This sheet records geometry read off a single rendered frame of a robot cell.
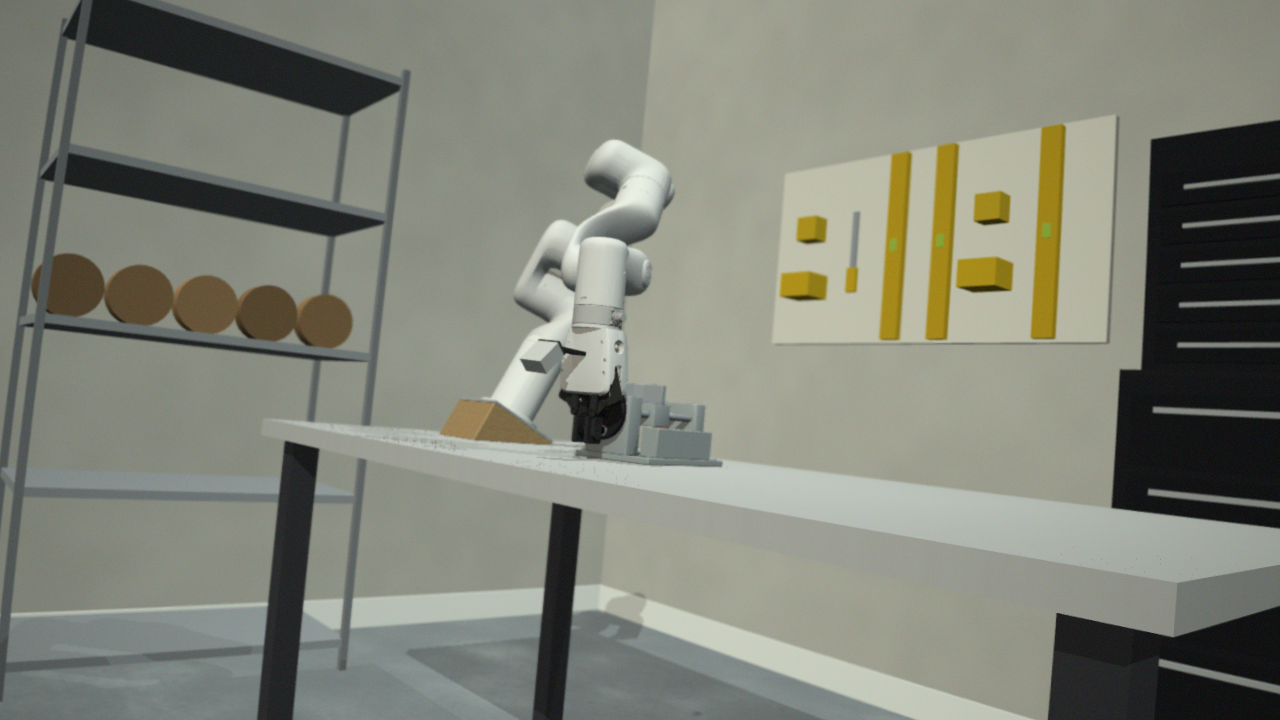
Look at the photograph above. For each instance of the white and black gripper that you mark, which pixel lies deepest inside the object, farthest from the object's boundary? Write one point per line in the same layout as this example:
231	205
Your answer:
600	374

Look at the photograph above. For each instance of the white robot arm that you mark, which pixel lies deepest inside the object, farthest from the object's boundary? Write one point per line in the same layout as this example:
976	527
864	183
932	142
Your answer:
607	270

